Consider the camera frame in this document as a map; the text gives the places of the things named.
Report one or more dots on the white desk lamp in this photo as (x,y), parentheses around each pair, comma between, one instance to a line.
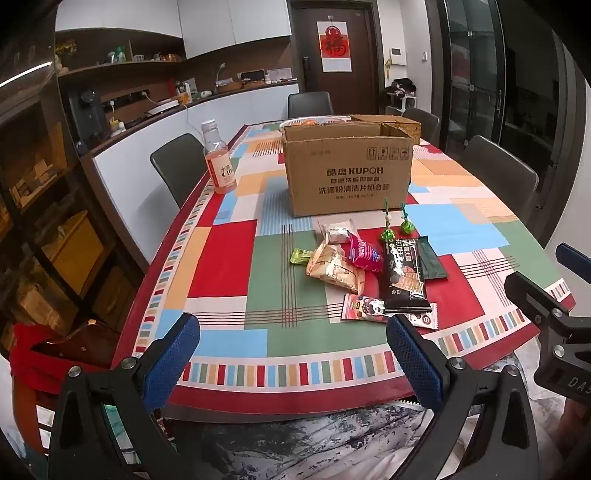
(220,71)

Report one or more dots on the dark brown door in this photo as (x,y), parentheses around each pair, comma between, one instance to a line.
(364,46)

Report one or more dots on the pile of oranges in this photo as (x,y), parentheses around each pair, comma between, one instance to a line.
(307,122)

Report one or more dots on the orange drink carton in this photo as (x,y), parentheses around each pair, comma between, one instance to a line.
(184,93)

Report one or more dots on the dark green snack packet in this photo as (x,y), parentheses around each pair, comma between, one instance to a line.
(435,264)

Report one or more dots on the white tray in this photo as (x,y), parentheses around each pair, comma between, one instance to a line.
(162,107)

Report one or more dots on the person's right hand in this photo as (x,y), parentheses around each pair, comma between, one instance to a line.
(577,429)

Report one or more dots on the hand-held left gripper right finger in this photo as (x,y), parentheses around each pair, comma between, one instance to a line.
(415,364)

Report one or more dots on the yellow flower bouquet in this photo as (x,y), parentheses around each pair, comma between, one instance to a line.
(65,48)

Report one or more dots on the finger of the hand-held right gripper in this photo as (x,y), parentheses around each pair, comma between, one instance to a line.
(575,261)
(531,293)

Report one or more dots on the red cloth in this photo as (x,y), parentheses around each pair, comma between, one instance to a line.
(30,364)

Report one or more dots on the red and white snack packet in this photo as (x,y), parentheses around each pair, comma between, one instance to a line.
(364,308)

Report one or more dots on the green candy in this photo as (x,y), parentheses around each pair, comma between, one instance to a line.
(387,234)
(407,227)

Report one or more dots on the small green snack packet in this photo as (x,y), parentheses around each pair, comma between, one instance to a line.
(300,256)

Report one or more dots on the pink drink bottle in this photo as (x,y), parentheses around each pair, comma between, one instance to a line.
(220,170)

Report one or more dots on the brown cardboard box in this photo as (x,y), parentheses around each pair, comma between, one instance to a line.
(346,175)

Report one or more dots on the red and white wall calendar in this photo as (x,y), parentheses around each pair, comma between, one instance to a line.
(334,46)

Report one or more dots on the dark grey dining chair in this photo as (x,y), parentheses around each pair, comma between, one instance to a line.
(425,122)
(501,166)
(309,104)
(178,161)

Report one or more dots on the black glass door cabinet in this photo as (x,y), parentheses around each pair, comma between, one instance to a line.
(508,69)

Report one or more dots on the long black snack packet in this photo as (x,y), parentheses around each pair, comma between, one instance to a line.
(401,277)

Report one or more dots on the wooden glass display cabinet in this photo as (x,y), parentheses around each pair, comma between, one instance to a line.
(55,221)

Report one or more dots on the small black chalkboard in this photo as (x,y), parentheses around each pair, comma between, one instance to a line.
(254,75)

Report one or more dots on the colourful patchwork tablecloth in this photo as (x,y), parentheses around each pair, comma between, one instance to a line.
(221,258)

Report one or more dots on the beige bread packet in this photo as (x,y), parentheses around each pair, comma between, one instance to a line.
(332,270)

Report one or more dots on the pink snack packet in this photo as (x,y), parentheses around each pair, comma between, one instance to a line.
(364,254)

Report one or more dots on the white fruit basket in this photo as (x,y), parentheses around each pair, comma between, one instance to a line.
(295,124)

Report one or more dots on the white shoe rack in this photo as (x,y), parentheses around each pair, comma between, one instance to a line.
(400,94)

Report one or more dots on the white wall intercom panel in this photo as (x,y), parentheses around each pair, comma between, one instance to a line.
(398,56)

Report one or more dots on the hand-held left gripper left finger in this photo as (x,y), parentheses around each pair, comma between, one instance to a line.
(173,360)

